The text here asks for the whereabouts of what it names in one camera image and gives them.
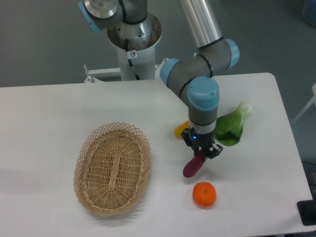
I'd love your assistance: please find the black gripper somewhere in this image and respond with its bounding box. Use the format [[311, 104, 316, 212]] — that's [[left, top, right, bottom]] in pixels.
[[181, 127, 223, 162]]

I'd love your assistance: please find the green bok choy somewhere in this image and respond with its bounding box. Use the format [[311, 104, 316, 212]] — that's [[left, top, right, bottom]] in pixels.
[[216, 101, 252, 146]]

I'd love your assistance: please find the black device at table edge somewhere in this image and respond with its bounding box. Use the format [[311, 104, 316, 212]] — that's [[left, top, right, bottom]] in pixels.
[[297, 200, 316, 226]]

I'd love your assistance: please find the blue object top right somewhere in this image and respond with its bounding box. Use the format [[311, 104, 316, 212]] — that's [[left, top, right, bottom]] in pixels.
[[302, 0, 316, 27]]

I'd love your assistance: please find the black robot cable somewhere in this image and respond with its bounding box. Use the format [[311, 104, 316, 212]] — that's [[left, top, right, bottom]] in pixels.
[[124, 39, 141, 81]]

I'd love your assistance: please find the yellow mango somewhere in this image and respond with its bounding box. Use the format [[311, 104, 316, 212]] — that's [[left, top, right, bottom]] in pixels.
[[174, 121, 189, 139]]

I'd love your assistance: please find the woven wicker basket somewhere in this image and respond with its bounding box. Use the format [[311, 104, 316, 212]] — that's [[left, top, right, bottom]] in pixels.
[[74, 122, 151, 216]]

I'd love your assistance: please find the orange tangerine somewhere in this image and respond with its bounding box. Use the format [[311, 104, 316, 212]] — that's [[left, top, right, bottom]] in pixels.
[[192, 182, 217, 207]]

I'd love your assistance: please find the white frame at right edge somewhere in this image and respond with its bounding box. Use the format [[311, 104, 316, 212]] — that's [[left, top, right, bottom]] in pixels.
[[291, 84, 316, 128]]

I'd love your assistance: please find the purple sweet potato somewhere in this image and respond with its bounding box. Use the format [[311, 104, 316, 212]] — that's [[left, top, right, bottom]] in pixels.
[[183, 150, 204, 178]]

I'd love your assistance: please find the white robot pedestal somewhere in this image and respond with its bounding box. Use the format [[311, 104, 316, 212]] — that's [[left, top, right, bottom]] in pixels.
[[84, 13, 162, 82]]

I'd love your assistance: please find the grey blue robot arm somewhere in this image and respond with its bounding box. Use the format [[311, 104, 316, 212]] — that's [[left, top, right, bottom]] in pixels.
[[78, 0, 240, 162]]

